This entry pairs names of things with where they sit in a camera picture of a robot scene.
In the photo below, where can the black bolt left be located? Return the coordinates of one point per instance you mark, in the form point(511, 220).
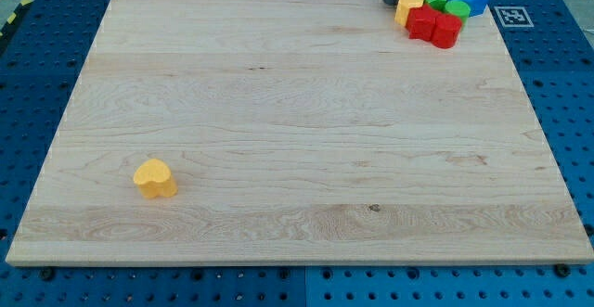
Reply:
point(46, 274)

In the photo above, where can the black bolt right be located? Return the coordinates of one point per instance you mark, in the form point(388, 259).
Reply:
point(562, 270)

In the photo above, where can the white fiducial marker tag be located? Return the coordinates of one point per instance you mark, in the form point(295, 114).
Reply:
point(513, 17)

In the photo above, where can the yellow pentagon block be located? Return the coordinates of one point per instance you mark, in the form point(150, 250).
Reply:
point(403, 8)

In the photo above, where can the yellow heart block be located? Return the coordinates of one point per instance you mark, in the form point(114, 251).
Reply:
point(154, 179)

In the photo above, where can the black bolt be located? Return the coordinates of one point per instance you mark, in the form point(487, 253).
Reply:
point(46, 274)
point(562, 270)

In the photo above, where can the red star block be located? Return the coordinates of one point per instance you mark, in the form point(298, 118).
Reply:
point(421, 22)

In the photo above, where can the green cylinder block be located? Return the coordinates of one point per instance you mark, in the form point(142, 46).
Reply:
point(458, 8)

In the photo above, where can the wooden board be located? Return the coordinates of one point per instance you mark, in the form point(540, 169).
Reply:
point(299, 132)

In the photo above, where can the red cylinder block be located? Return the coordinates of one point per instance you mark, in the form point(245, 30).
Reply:
point(446, 30)

